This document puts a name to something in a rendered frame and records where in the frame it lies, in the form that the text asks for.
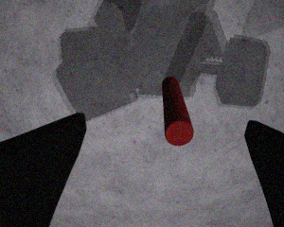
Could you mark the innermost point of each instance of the dark red cylinder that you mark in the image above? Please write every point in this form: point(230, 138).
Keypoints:
point(177, 124)

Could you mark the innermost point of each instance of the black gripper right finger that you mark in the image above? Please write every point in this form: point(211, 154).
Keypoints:
point(266, 146)

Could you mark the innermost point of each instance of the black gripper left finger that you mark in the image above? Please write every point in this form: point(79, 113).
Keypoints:
point(34, 167)

